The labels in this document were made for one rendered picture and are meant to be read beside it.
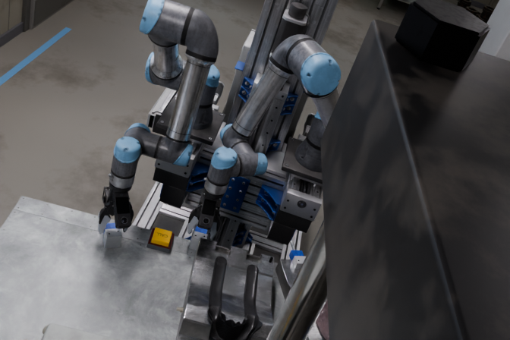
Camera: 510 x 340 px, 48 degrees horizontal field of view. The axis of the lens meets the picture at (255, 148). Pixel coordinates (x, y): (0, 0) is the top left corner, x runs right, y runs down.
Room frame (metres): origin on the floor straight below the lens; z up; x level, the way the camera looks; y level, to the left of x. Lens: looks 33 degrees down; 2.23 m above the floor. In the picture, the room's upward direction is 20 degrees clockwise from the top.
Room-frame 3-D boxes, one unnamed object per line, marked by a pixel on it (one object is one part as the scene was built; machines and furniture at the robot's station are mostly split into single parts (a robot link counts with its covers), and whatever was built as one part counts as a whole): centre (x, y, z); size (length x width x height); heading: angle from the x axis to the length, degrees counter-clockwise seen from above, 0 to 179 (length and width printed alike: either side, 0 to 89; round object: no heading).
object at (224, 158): (1.49, 0.08, 1.15); 0.09 x 0.08 x 0.11; 126
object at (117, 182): (1.36, 0.36, 1.07); 0.08 x 0.08 x 0.05
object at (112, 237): (1.38, 0.37, 0.83); 0.13 x 0.05 x 0.05; 33
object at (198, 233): (1.51, 0.08, 0.83); 0.13 x 0.05 x 0.05; 6
